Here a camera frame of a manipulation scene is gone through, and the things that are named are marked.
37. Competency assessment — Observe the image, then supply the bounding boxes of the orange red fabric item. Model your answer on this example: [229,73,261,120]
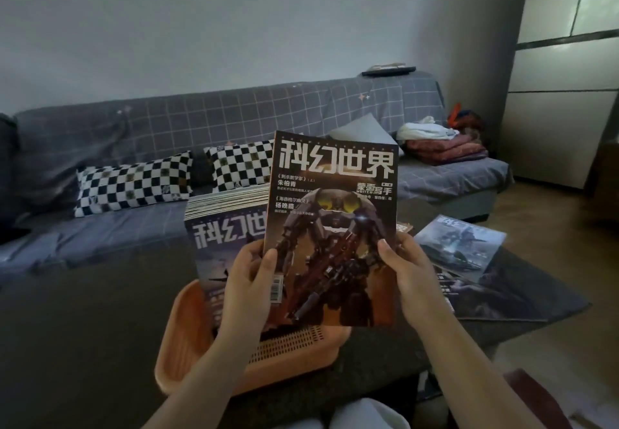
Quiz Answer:
[447,102,484,132]

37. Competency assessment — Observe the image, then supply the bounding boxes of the grey plaid covered sofa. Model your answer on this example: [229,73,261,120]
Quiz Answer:
[0,71,513,279]

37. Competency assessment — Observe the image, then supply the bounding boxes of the white folded cloth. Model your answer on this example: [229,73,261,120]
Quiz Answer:
[396,116,460,142]

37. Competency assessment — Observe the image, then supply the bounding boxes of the grey aircraft cover magazine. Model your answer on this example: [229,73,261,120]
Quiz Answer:
[413,214,507,283]

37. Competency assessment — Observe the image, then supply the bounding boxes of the orange plastic basket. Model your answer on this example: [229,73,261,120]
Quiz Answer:
[154,278,353,397]

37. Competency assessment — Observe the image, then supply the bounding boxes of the person's right hand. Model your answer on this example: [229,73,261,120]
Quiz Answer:
[377,232,451,333]

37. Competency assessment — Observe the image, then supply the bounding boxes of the person's left forearm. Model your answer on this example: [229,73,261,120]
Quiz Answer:
[140,332,257,429]

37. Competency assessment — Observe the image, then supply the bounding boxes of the black flat tray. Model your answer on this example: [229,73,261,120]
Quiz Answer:
[361,62,417,78]

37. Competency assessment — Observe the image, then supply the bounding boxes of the brown robot cover magazine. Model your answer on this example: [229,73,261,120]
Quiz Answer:
[260,129,400,328]

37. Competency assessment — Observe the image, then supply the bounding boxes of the person's right forearm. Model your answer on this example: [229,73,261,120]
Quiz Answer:
[420,312,547,429]

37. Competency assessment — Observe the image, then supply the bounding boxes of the dark red folded blanket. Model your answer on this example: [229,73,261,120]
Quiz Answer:
[405,134,489,166]

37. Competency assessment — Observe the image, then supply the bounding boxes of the black white checkered pillow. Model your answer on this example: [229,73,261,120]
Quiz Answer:
[204,139,277,194]
[73,151,194,218]

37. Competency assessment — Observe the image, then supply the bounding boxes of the dark stone table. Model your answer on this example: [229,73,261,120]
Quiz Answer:
[0,196,593,429]

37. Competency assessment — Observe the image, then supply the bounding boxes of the person's light trousers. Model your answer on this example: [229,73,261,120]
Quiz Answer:
[299,397,412,429]

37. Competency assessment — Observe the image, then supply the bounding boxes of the purple spaceship cover magazine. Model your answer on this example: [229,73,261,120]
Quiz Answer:
[183,203,271,330]

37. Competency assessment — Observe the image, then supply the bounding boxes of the plain grey cushion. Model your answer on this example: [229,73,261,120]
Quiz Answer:
[328,112,400,147]

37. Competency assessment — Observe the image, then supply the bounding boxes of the thick stack of collected magazines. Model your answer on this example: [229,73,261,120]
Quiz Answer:
[185,184,271,224]

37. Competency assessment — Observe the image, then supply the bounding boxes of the dark landscape cover magazine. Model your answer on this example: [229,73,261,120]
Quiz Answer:
[433,245,550,323]

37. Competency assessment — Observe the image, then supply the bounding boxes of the dark red floor item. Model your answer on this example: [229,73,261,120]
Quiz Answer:
[502,368,581,429]

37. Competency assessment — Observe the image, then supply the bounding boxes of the person's left hand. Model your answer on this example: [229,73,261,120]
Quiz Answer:
[217,239,279,347]

